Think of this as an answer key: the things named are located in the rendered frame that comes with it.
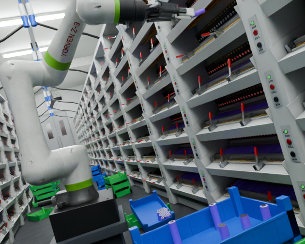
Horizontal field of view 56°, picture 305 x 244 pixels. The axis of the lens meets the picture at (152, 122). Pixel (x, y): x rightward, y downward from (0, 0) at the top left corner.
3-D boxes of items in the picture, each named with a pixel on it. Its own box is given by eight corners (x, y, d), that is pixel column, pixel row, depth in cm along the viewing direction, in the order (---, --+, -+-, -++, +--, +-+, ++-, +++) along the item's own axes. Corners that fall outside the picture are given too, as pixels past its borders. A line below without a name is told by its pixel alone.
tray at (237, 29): (248, 30, 99) (234, 7, 99) (180, 76, 157) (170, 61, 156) (284, 5, 106) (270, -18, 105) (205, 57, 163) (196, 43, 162)
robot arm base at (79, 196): (36, 215, 118) (33, 201, 118) (44, 206, 133) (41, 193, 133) (98, 199, 122) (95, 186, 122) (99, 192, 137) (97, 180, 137)
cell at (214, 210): (218, 231, 69) (210, 205, 69) (214, 229, 71) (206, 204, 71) (224, 228, 70) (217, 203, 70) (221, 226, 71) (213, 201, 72)
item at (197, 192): (211, 205, 164) (197, 185, 163) (172, 191, 221) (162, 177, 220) (235, 182, 170) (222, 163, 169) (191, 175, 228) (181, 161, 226)
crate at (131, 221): (132, 231, 186) (129, 220, 187) (126, 224, 206) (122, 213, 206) (173, 214, 196) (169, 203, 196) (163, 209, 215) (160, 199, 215)
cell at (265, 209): (272, 237, 59) (263, 206, 59) (266, 235, 60) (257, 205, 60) (279, 234, 59) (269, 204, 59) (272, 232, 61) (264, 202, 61)
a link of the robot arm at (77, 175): (54, 193, 126) (45, 151, 126) (83, 183, 138) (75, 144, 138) (69, 193, 117) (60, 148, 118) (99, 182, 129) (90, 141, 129)
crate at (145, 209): (175, 222, 179) (174, 212, 176) (146, 235, 172) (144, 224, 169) (157, 199, 205) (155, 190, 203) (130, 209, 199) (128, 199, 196)
